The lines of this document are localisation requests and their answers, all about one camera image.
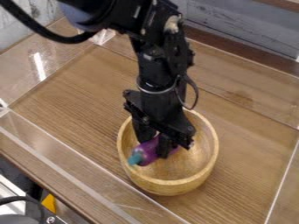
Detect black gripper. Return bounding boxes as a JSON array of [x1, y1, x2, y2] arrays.
[[122, 84, 196, 158]]

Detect purple toy eggplant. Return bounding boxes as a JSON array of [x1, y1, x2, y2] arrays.
[[126, 135, 179, 166]]

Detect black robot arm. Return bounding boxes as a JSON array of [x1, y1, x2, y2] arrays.
[[0, 0, 195, 158]]

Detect brown wooden bowl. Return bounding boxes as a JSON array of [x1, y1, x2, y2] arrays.
[[116, 110, 220, 196]]

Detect clear acrylic tray wall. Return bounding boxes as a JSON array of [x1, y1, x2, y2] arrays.
[[0, 99, 191, 224]]

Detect clear acrylic corner bracket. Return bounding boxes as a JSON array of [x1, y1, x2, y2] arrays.
[[88, 29, 116, 46]]

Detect black cable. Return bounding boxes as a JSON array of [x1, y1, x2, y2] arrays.
[[0, 195, 45, 224]]

